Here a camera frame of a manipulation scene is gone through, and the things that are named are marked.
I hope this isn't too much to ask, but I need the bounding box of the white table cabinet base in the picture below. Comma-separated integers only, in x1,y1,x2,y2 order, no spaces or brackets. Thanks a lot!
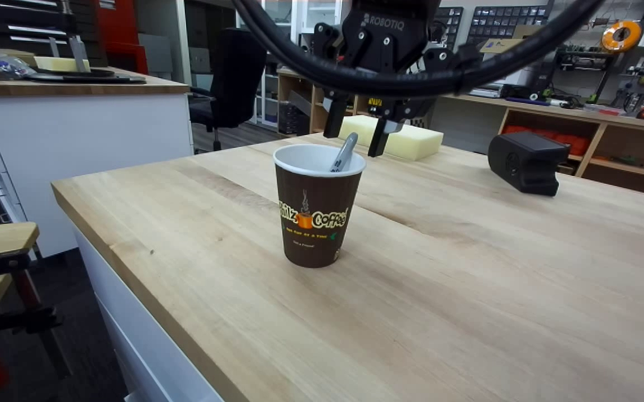
76,232,224,402

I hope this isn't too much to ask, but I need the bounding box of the brown paper coffee cup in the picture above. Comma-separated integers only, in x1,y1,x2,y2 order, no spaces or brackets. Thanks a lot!
272,145,367,267

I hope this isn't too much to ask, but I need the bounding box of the white side counter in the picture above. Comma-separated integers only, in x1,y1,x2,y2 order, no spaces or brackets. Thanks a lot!
0,67,193,256

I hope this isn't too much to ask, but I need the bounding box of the orange tape roll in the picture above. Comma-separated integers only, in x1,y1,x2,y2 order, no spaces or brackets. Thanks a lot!
602,19,641,53

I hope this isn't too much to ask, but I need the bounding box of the black corrugated cable hose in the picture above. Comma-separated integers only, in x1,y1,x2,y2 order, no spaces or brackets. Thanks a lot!
231,0,608,97

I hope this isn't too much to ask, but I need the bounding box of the black office chair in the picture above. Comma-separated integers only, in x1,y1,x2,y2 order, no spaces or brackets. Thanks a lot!
187,26,266,150

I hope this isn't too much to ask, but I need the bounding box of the yellow foam block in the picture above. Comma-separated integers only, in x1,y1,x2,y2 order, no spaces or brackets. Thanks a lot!
340,115,442,160

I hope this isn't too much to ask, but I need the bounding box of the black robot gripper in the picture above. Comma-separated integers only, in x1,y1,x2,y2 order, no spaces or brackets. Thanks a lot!
310,0,459,155

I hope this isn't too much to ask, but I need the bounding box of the wooden shelf unit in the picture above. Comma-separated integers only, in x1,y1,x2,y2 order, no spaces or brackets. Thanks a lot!
276,64,644,200

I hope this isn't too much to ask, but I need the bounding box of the silver black marker pen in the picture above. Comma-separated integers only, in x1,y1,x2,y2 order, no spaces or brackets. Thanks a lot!
332,131,357,171

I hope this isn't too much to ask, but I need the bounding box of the black stereo camera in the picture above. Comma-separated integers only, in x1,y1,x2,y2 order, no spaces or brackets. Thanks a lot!
487,131,570,196

